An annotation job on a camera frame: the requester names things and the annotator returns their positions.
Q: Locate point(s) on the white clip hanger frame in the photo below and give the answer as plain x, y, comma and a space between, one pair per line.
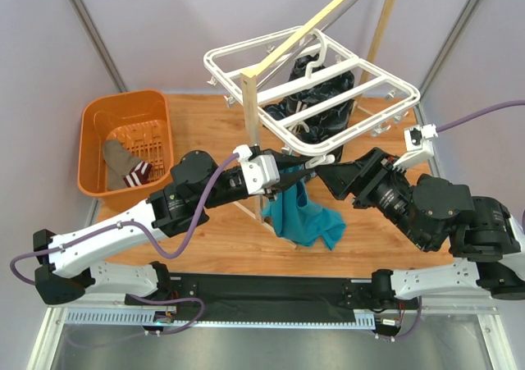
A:
331, 96

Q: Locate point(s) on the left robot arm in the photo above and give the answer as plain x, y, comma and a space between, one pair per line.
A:
73, 265

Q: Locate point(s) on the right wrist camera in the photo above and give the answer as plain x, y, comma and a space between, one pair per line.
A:
419, 146

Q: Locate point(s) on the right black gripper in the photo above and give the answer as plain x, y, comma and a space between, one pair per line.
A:
365, 180

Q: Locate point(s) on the grey maroon striped sock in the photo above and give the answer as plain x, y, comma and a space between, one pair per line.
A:
124, 169

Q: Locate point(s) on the teal cloth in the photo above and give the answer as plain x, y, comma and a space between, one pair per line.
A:
297, 218

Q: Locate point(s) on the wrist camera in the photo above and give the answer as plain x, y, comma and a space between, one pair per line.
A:
419, 146
258, 168

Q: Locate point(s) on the slotted cable duct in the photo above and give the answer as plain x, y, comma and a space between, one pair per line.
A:
151, 318

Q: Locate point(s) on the black base cloth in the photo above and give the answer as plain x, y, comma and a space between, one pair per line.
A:
301, 298

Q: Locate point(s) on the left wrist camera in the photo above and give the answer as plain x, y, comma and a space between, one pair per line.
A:
258, 168

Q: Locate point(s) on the orange laundry basket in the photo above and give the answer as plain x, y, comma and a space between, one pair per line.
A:
140, 121

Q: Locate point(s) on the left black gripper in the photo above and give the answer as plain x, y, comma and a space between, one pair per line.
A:
282, 173

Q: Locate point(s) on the wooden drying rack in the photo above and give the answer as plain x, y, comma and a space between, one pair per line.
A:
250, 95

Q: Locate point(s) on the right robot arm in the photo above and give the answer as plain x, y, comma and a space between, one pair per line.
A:
486, 241

